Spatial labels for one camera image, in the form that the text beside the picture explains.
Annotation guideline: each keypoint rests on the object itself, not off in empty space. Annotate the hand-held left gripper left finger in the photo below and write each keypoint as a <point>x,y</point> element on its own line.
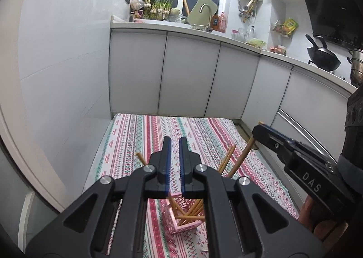
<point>168,161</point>

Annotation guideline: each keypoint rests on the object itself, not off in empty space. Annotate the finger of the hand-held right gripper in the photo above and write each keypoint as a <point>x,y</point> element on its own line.
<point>280,133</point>
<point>268,141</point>

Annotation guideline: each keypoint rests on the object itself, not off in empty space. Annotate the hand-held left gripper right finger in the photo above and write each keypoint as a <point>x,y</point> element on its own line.
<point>182,161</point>

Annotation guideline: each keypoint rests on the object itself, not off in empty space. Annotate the pink perforated utensil holder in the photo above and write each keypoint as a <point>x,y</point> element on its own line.
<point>177,224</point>

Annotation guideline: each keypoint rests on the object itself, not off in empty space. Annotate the person's right forearm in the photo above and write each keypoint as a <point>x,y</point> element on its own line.
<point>354,133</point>

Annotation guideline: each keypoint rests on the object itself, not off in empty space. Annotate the person's right hand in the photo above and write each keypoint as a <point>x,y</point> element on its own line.
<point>326,232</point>

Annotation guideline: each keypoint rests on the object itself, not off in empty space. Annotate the striped patterned tablecloth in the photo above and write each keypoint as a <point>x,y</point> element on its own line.
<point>136,133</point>

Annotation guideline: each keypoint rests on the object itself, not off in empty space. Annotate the small bowls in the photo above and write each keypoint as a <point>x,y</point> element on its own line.
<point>278,48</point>

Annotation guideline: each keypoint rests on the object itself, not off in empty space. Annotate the white kitchen cabinet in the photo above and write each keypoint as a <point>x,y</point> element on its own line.
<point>187,76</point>

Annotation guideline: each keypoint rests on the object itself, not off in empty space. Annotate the black wok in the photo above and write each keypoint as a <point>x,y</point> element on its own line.
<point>323,58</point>

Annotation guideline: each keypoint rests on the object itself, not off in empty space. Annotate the green leafy vegetable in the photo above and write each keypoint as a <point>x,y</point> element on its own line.
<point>256,43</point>

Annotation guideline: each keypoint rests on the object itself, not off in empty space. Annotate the stainless steel pot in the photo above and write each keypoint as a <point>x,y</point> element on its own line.
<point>356,65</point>

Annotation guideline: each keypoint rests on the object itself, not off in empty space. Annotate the clear glass jar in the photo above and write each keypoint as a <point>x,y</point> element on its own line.
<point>235,35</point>
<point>249,32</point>

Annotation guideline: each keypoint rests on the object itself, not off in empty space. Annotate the yellow green food packet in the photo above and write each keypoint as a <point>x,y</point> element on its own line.
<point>289,25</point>

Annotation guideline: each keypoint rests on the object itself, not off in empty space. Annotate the pink soap bottle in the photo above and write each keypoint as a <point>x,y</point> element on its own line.
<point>222,22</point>

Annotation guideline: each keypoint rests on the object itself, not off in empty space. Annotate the orange soap bottle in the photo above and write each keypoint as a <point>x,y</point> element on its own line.
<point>216,23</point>

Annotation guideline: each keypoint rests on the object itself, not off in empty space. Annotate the pale kitchen countertop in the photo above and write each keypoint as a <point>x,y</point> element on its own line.
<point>175,27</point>

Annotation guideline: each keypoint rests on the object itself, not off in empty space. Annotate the metal kitchen faucet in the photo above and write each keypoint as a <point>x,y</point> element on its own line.
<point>208,16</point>

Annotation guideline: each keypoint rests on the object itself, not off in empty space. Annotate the light green cutting board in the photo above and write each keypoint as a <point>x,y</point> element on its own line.
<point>195,16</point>

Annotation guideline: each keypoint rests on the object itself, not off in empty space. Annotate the pink mug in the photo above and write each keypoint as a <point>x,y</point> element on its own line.
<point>138,16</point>

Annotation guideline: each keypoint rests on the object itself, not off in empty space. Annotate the pale cabbage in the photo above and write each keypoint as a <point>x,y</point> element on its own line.
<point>174,11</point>

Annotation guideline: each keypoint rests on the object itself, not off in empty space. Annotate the sprouting garlic plants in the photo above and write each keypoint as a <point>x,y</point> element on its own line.
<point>158,8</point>

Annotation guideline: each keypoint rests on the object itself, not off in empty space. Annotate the wooden rolling pin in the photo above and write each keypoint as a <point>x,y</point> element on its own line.
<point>186,6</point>

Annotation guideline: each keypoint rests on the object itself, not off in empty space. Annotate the clear plastic bag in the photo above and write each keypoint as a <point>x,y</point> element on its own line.
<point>137,4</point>

